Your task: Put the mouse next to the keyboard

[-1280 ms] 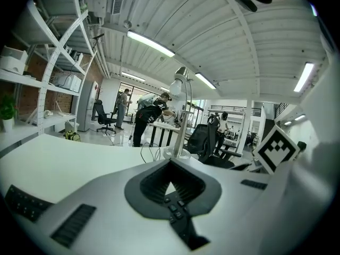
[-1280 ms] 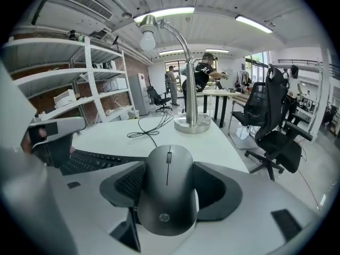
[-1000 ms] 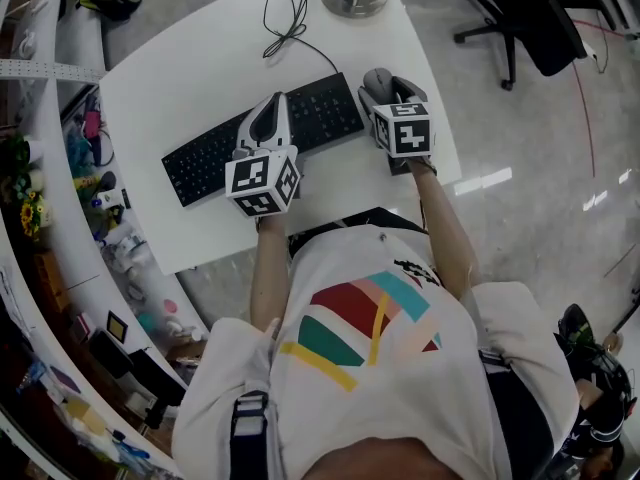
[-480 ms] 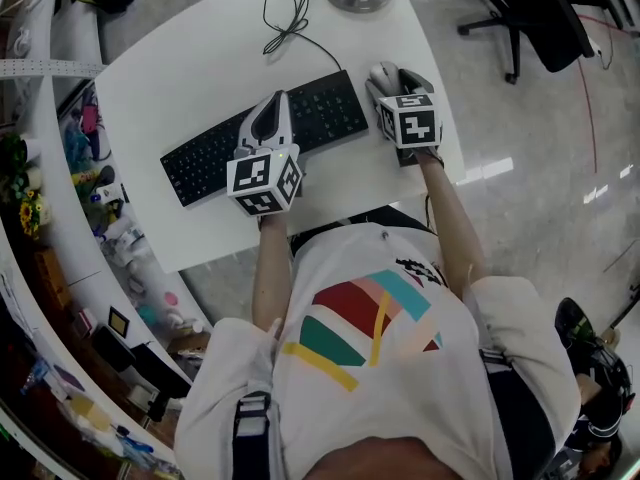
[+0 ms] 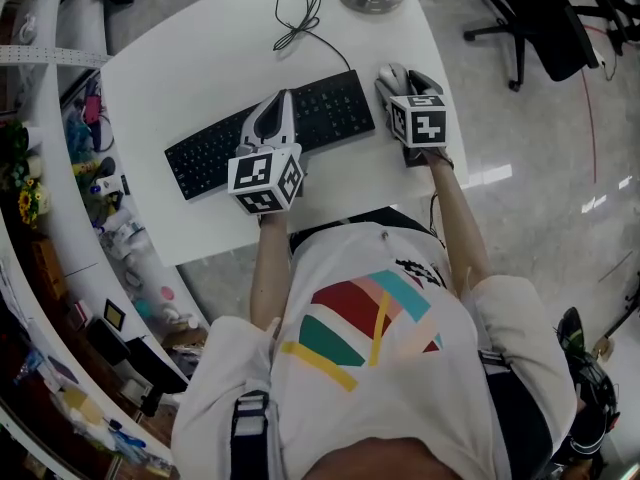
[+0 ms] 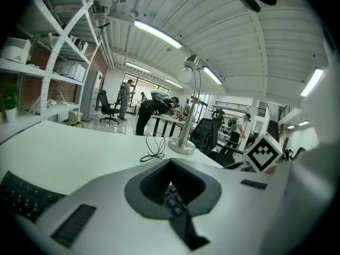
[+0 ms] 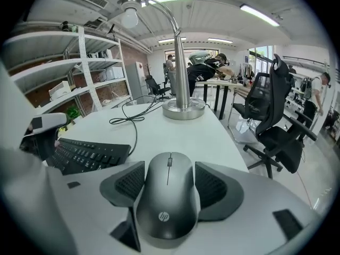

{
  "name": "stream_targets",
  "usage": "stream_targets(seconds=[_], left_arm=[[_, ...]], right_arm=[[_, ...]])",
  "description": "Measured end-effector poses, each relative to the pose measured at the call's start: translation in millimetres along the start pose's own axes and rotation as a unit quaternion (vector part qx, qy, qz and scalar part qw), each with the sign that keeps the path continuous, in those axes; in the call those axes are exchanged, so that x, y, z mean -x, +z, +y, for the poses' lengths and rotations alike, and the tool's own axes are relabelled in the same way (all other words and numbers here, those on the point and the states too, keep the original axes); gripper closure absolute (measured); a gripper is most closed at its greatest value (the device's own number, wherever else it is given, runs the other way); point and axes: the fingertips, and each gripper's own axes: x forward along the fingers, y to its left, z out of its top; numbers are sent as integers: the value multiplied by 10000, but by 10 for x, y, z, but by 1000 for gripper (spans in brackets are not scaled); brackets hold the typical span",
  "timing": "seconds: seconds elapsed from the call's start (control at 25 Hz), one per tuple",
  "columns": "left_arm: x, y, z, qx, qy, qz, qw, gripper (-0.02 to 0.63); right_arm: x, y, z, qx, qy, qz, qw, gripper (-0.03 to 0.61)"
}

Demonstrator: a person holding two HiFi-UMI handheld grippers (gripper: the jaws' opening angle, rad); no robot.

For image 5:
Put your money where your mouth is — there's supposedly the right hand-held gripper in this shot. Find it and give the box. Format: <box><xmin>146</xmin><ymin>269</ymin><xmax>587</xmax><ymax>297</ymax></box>
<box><xmin>374</xmin><ymin>69</ymin><xmax>449</xmax><ymax>150</ymax></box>

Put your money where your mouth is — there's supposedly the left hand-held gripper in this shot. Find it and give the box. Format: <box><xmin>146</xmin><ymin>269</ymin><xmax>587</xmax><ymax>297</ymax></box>
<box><xmin>227</xmin><ymin>89</ymin><xmax>307</xmax><ymax>217</ymax></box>

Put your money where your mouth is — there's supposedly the grey mouse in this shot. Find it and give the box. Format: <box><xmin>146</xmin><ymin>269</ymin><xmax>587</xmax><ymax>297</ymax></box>
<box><xmin>378</xmin><ymin>62</ymin><xmax>412</xmax><ymax>95</ymax></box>

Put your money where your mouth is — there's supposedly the black keyboard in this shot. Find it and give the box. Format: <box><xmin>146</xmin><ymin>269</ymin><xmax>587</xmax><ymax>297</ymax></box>
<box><xmin>163</xmin><ymin>69</ymin><xmax>376</xmax><ymax>202</ymax></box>

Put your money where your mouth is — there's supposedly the person's left forearm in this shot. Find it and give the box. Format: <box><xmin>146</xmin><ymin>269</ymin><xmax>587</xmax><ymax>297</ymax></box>
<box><xmin>248</xmin><ymin>211</ymin><xmax>295</xmax><ymax>330</ymax></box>

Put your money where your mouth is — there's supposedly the person's right forearm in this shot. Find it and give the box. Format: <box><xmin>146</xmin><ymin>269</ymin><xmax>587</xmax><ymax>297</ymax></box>
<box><xmin>423</xmin><ymin>150</ymin><xmax>495</xmax><ymax>295</ymax></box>

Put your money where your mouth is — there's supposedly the black office chair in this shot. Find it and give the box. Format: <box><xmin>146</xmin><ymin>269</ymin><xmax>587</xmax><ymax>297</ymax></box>
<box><xmin>592</xmin><ymin>0</ymin><xmax>640</xmax><ymax>58</ymax></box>
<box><xmin>462</xmin><ymin>0</ymin><xmax>601</xmax><ymax>93</ymax></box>

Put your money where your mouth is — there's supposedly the pink pouch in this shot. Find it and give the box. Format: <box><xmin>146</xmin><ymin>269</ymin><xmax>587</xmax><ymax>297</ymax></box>
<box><xmin>82</xmin><ymin>95</ymin><xmax>104</xmax><ymax>124</ymax></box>

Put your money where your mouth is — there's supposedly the brown cardboard box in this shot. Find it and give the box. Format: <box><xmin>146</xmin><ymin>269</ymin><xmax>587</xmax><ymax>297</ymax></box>
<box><xmin>162</xmin><ymin>325</ymin><xmax>209</xmax><ymax>349</ymax></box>

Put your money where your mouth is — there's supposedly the white cup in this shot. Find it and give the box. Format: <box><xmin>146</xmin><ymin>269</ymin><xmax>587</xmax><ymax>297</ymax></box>
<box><xmin>22</xmin><ymin>126</ymin><xmax>46</xmax><ymax>152</ymax></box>

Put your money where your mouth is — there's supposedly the white shelving unit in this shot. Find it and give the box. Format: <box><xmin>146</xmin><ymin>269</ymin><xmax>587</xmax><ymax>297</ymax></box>
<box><xmin>0</xmin><ymin>0</ymin><xmax>211</xmax><ymax>480</ymax></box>

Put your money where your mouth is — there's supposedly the sunflower bunch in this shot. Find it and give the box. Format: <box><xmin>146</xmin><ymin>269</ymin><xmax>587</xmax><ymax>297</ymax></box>
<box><xmin>17</xmin><ymin>177</ymin><xmax>51</xmax><ymax>227</ymax></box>

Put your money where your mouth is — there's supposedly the green plant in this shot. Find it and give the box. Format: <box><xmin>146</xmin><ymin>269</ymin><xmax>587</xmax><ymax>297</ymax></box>
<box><xmin>0</xmin><ymin>120</ymin><xmax>29</xmax><ymax>189</ymax></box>

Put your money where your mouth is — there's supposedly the orange box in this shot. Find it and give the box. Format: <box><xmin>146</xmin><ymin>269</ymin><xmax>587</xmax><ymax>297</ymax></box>
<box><xmin>29</xmin><ymin>237</ymin><xmax>69</xmax><ymax>302</ymax></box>

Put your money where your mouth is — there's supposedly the white printed t-shirt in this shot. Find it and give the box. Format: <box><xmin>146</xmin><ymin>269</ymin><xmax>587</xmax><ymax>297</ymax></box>
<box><xmin>171</xmin><ymin>220</ymin><xmax>580</xmax><ymax>480</ymax></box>

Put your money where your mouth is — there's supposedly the small pink box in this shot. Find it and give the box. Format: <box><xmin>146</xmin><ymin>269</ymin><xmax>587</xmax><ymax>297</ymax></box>
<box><xmin>67</xmin><ymin>300</ymin><xmax>94</xmax><ymax>332</ymax></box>

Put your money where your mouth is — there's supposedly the black box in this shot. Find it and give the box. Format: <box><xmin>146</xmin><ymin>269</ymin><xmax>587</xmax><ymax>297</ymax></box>
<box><xmin>124</xmin><ymin>335</ymin><xmax>189</xmax><ymax>397</ymax></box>
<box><xmin>85</xmin><ymin>317</ymin><xmax>132</xmax><ymax>367</ymax></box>

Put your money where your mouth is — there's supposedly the purple notebook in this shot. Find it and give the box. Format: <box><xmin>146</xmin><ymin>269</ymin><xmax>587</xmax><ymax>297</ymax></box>
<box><xmin>47</xmin><ymin>355</ymin><xmax>81</xmax><ymax>384</ymax></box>

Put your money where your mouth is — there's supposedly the yellow box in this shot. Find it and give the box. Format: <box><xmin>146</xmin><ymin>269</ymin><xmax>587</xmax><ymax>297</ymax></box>
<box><xmin>62</xmin><ymin>387</ymin><xmax>104</xmax><ymax>427</ymax></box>

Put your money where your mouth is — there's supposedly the blue water bottle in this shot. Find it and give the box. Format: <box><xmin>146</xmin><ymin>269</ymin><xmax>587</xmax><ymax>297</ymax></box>
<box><xmin>12</xmin><ymin>347</ymin><xmax>46</xmax><ymax>384</ymax></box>

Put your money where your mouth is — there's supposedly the black cable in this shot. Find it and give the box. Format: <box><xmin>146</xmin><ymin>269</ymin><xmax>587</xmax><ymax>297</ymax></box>
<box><xmin>272</xmin><ymin>0</ymin><xmax>354</xmax><ymax>73</ymax></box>

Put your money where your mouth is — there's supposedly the gold picture in black frame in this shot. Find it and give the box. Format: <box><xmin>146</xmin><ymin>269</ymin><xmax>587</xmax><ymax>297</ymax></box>
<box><xmin>102</xmin><ymin>297</ymin><xmax>127</xmax><ymax>333</ymax></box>

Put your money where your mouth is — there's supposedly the black harness strap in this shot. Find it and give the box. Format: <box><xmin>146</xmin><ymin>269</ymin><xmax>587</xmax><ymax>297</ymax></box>
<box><xmin>477</xmin><ymin>350</ymin><xmax>554</xmax><ymax>475</ymax></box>
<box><xmin>230</xmin><ymin>390</ymin><xmax>272</xmax><ymax>480</ymax></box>

